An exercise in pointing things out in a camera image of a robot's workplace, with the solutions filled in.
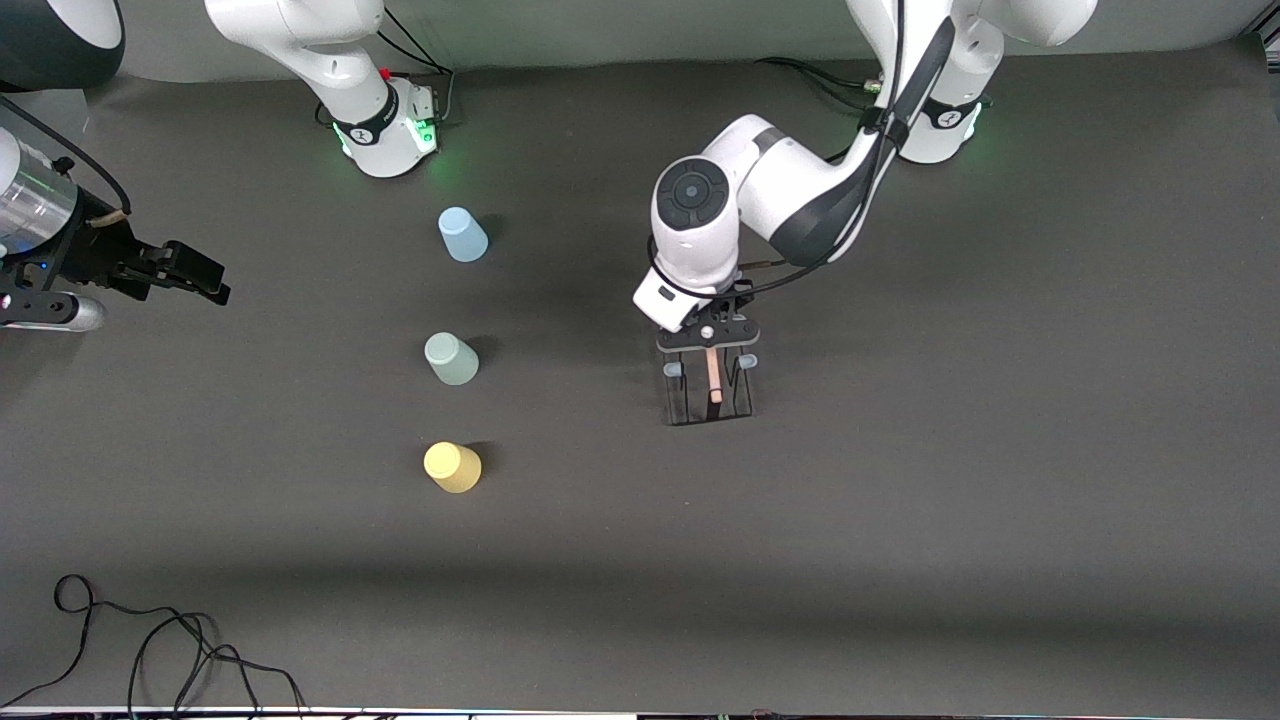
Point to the dark metal frame rail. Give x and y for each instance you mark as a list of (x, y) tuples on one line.
[(1270, 38)]

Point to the yellow plastic cup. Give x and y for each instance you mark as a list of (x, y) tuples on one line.
[(453, 468)]

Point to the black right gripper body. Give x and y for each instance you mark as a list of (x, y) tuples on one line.
[(92, 252)]

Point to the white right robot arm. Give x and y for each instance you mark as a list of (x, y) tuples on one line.
[(340, 50)]

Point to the light green plastic cup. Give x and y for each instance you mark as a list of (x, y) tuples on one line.
[(452, 361)]

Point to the dark grey table mat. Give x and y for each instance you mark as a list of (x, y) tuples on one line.
[(1000, 400)]

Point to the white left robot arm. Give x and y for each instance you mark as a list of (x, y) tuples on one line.
[(780, 190)]

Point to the light blue plastic cup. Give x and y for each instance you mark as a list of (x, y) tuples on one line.
[(463, 238)]

